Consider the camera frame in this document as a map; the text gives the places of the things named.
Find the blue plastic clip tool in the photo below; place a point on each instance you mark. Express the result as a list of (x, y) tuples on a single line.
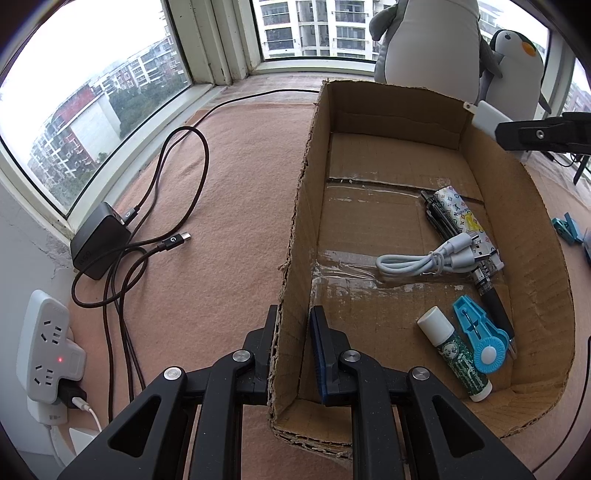
[(489, 343)]

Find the black power adapter brick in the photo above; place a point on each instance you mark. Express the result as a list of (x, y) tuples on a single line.
[(102, 231)]

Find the large grey white penguin plush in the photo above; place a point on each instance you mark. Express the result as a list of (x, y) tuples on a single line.
[(433, 44)]

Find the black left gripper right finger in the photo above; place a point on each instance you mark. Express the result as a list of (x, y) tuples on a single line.
[(404, 424)]

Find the patterned white tube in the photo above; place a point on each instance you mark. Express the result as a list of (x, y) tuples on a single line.
[(462, 217)]

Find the white power strip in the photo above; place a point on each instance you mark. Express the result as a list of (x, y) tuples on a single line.
[(46, 355)]

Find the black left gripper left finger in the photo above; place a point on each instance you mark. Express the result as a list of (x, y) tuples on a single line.
[(184, 424)]

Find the teal plastic clip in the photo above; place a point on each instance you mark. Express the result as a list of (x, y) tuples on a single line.
[(567, 229)]

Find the white wall adapter block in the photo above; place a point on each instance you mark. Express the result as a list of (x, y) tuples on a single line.
[(81, 438)]

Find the black tripod stand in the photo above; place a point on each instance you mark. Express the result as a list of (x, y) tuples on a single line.
[(581, 162)]

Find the small penguin plush orange beak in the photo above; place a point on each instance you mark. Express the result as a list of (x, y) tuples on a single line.
[(511, 75)]

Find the black plug in strip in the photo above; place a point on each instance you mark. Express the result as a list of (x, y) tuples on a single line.
[(68, 390)]

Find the cardboard box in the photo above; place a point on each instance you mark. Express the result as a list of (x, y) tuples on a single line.
[(372, 150)]

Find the green white glue stick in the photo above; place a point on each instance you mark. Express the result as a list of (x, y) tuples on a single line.
[(457, 355)]

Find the white charger cable plug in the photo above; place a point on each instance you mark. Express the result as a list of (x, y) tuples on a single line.
[(83, 405)]

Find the pink felt mat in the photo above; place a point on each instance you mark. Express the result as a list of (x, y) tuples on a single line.
[(196, 303)]

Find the black pen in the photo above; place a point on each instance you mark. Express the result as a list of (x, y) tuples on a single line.
[(479, 274)]

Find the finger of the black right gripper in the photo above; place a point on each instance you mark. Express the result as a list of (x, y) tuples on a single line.
[(568, 133)]

